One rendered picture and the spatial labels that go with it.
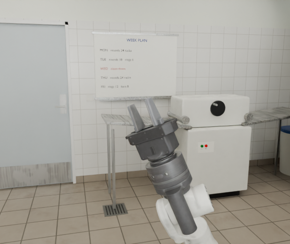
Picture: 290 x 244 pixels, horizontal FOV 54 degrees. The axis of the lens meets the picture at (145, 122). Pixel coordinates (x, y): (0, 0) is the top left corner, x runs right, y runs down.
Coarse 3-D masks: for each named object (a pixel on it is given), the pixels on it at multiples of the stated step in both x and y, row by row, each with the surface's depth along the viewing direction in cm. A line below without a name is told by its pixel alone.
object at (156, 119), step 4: (144, 100) 60; (148, 100) 60; (152, 100) 61; (148, 104) 60; (152, 104) 61; (148, 108) 60; (152, 108) 60; (156, 108) 62; (148, 112) 60; (152, 112) 60; (156, 112) 61; (152, 116) 60; (156, 116) 61; (160, 116) 62; (152, 120) 60; (156, 120) 60; (160, 120) 60; (156, 124) 60
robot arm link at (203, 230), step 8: (160, 200) 65; (160, 208) 63; (160, 216) 63; (168, 216) 62; (168, 224) 63; (176, 224) 68; (200, 224) 68; (168, 232) 64; (176, 232) 64; (200, 232) 67; (208, 232) 67; (176, 240) 66; (184, 240) 66; (192, 240) 66; (200, 240) 66
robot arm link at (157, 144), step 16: (144, 128) 64; (160, 128) 58; (176, 128) 60; (144, 144) 62; (160, 144) 60; (176, 144) 61; (160, 160) 61; (176, 160) 60; (160, 176) 60; (176, 176) 60
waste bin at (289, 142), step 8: (288, 128) 412; (280, 136) 417; (288, 136) 398; (280, 144) 418; (288, 144) 400; (280, 152) 419; (288, 152) 402; (280, 160) 421; (288, 160) 404; (280, 168) 422; (288, 168) 406
